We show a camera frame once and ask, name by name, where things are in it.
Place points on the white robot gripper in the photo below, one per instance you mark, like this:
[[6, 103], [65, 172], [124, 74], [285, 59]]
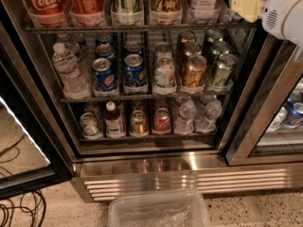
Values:
[[275, 13]]

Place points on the white labelled tall can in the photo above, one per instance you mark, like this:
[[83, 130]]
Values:
[[203, 11]]

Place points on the green can back row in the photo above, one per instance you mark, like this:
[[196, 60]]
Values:
[[212, 36]]

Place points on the green can second row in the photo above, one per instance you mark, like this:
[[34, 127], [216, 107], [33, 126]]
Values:
[[215, 50]]

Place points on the copper can back row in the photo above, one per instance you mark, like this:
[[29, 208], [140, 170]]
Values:
[[183, 38]]

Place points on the copper can second row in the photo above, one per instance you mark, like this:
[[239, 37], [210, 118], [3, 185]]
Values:
[[191, 49]]

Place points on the green soda can front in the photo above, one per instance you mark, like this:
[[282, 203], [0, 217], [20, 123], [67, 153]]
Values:
[[220, 74]]

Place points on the gold la croix can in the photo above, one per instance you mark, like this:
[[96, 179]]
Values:
[[164, 12]]

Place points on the copper gold soda can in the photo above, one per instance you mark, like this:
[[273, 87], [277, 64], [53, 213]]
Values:
[[193, 78]]

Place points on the white can second row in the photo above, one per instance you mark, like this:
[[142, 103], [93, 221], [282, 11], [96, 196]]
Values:
[[162, 49]]

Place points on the white can right fridge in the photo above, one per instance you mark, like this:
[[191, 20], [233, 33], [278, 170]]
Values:
[[281, 115]]

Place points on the blue pepsi can right fridge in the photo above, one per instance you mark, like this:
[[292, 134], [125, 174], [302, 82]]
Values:
[[294, 115]]

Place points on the blue pepsi can behind right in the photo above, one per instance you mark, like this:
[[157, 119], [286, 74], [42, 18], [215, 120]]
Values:
[[133, 47]]

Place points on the blue pepsi can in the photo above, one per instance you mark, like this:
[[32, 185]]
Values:
[[135, 75], [104, 78], [133, 47]]

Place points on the green silver tall can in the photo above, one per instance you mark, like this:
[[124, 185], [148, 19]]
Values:
[[127, 12]]

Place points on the closed right fridge door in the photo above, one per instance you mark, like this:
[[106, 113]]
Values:
[[253, 144]]

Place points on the blue pepsi can front right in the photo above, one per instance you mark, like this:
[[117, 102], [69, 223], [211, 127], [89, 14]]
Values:
[[135, 75]]

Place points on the red can bottom shelf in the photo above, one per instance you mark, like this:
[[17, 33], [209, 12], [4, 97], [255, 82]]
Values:
[[161, 121]]

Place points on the blue pepsi can second row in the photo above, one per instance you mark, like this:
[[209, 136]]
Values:
[[105, 51]]

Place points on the gold can bottom shelf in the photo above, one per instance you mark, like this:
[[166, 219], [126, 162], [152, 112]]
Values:
[[138, 122]]

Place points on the blue pepsi can front left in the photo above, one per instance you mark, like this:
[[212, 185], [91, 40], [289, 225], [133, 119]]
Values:
[[104, 78]]

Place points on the silver can lying bottom shelf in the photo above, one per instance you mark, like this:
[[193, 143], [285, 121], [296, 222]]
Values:
[[90, 126]]

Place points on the red coca-cola can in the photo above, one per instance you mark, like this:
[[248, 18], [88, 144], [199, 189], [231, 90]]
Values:
[[46, 13]]

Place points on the steel fridge vent grille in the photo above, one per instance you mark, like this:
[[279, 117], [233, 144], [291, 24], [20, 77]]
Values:
[[103, 182]]

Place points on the open black fridge door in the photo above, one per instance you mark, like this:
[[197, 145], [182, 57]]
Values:
[[40, 161]]

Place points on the clear water bottle bottom right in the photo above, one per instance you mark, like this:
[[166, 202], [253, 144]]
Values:
[[207, 121]]

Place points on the clear water bottle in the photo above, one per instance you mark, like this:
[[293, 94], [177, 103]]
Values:
[[186, 115], [207, 121], [75, 83]]

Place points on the clear water bottle bottom left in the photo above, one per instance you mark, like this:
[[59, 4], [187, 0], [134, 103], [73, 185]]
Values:
[[186, 115]]

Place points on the small brown juice bottle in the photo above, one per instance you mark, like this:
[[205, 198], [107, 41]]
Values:
[[113, 121]]

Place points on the clear water bottle front left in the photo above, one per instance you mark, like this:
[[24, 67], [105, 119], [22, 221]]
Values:
[[75, 83]]

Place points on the clear plastic bin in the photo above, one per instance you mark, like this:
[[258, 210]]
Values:
[[164, 208]]

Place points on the top wire shelf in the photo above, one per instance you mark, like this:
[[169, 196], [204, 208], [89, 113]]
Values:
[[144, 28]]

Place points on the wire shelf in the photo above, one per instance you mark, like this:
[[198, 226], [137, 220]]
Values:
[[144, 28], [138, 96]]

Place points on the middle wire shelf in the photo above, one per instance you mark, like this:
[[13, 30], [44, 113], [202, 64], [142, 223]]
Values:
[[138, 96]]

